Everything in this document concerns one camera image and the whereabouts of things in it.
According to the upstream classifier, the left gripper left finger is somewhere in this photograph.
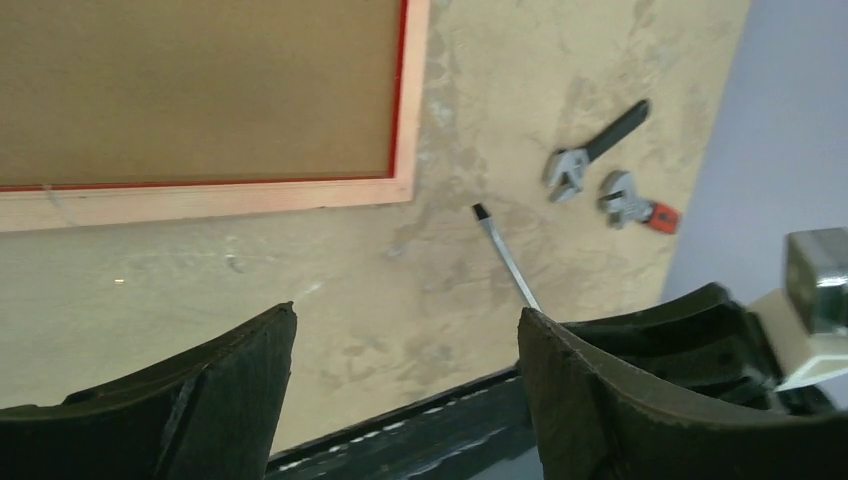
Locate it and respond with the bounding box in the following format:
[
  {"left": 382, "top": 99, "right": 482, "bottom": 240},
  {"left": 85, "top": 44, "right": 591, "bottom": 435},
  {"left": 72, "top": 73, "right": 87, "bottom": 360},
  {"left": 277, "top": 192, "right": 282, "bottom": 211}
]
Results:
[{"left": 1, "top": 303, "right": 297, "bottom": 479}]

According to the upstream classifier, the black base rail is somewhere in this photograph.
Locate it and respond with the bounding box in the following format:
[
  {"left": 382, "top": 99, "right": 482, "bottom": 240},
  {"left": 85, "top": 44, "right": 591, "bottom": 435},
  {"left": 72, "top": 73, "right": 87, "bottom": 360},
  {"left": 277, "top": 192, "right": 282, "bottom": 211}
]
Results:
[{"left": 264, "top": 367, "right": 536, "bottom": 479}]

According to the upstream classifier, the black handle adjustable wrench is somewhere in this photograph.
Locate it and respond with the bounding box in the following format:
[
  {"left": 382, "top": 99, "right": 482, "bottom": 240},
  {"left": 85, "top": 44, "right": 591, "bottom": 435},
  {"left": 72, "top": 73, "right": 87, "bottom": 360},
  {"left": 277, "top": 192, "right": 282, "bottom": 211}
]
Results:
[{"left": 544, "top": 99, "right": 651, "bottom": 203}]

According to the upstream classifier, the red handle adjustable wrench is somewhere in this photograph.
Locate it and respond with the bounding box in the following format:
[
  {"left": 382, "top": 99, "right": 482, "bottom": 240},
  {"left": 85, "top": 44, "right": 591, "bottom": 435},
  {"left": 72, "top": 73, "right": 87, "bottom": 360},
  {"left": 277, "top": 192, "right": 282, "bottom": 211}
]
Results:
[{"left": 597, "top": 170, "right": 681, "bottom": 235}]

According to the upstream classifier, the red picture frame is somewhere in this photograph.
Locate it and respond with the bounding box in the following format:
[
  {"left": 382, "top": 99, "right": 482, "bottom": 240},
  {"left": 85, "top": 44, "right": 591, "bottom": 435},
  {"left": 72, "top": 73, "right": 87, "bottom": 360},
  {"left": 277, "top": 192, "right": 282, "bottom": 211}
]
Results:
[{"left": 1, "top": 1, "right": 431, "bottom": 232}]

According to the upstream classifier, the black yellow screwdriver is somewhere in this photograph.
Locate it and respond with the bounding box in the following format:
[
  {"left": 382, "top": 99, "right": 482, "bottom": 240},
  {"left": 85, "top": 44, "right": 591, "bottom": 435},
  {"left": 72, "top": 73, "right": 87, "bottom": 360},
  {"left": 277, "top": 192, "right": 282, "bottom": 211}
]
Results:
[{"left": 471, "top": 203, "right": 541, "bottom": 310}]

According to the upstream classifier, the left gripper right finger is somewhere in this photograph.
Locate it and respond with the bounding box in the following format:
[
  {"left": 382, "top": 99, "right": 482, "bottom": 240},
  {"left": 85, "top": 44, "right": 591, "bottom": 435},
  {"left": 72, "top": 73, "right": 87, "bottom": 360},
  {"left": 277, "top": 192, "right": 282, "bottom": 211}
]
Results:
[{"left": 517, "top": 308, "right": 847, "bottom": 479}]

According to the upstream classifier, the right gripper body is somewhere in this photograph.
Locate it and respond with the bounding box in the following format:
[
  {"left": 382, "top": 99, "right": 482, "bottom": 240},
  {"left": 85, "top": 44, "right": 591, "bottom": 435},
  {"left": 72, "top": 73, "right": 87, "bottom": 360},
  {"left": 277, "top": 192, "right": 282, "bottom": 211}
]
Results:
[{"left": 688, "top": 284, "right": 843, "bottom": 419}]

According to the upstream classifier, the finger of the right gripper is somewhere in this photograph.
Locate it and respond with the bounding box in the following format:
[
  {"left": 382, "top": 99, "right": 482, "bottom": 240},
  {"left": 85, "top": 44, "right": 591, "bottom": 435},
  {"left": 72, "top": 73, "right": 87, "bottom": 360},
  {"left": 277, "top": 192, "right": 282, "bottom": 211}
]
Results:
[
  {"left": 564, "top": 283, "right": 736, "bottom": 358},
  {"left": 623, "top": 344, "right": 769, "bottom": 408}
]

